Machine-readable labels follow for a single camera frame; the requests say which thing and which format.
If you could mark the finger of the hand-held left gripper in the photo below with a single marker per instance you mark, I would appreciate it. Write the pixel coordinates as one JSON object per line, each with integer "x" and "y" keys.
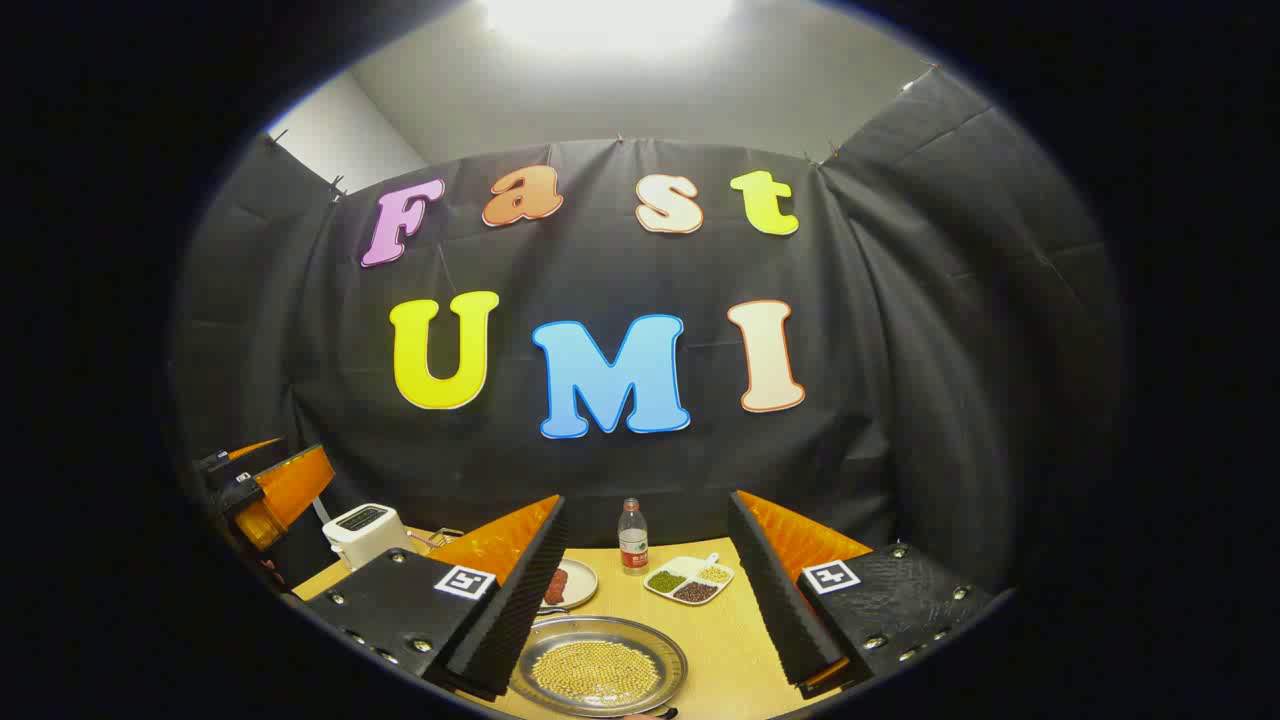
{"x": 245, "y": 462}
{"x": 295, "y": 490}

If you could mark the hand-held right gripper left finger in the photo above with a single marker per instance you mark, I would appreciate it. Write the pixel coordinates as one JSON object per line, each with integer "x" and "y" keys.
{"x": 520, "y": 600}

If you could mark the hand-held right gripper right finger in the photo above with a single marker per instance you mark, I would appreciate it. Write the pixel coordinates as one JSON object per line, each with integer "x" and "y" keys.
{"x": 780, "y": 600}

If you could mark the stainless steel pot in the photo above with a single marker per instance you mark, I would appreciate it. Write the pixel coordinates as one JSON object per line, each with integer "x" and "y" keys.
{"x": 600, "y": 630}

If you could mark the brown meat piece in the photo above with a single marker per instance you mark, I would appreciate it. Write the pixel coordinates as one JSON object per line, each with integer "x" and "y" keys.
{"x": 556, "y": 587}

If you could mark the white round plate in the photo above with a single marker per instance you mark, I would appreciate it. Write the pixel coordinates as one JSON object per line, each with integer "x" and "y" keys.
{"x": 582, "y": 585}

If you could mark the pile of pale grains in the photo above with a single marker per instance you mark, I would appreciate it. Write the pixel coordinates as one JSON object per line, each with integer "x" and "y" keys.
{"x": 715, "y": 574}

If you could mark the white toaster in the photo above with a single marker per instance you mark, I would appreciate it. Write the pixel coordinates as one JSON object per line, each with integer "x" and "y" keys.
{"x": 365, "y": 535}

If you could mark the pile of red beans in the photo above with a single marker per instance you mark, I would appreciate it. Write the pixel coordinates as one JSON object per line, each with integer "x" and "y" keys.
{"x": 695, "y": 592}

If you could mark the white divided dish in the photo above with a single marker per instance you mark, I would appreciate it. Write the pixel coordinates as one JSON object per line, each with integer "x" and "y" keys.
{"x": 690, "y": 577}

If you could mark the pile of soybeans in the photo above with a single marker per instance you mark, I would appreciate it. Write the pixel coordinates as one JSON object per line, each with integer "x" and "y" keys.
{"x": 595, "y": 672}

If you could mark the pile of green beans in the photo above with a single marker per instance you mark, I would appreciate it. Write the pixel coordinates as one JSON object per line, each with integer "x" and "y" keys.
{"x": 667, "y": 581}

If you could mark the clear plastic water bottle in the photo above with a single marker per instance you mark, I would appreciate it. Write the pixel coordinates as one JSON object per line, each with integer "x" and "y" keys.
{"x": 633, "y": 545}

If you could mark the black backdrop cloth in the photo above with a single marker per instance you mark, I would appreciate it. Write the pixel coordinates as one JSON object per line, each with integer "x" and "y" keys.
{"x": 900, "y": 350}

